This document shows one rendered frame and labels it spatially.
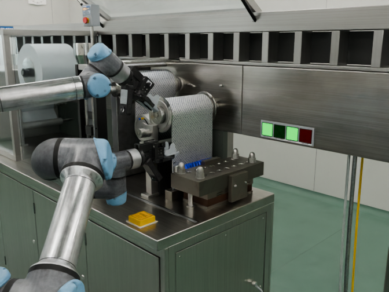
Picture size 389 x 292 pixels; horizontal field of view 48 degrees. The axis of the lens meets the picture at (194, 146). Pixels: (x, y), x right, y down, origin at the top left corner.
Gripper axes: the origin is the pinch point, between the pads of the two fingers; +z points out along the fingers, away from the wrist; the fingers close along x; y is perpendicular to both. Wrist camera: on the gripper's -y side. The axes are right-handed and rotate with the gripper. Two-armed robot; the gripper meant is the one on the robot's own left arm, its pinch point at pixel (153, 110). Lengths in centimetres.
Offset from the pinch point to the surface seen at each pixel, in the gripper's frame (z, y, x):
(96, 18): -17, 34, 52
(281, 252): 193, -4, 32
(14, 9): 90, 172, 551
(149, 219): 8.4, -38.7, -18.7
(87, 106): -4.6, -5.6, 38.0
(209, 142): 31.0, 4.8, -5.5
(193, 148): 23.6, -2.5, -5.5
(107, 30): 8, 49, 86
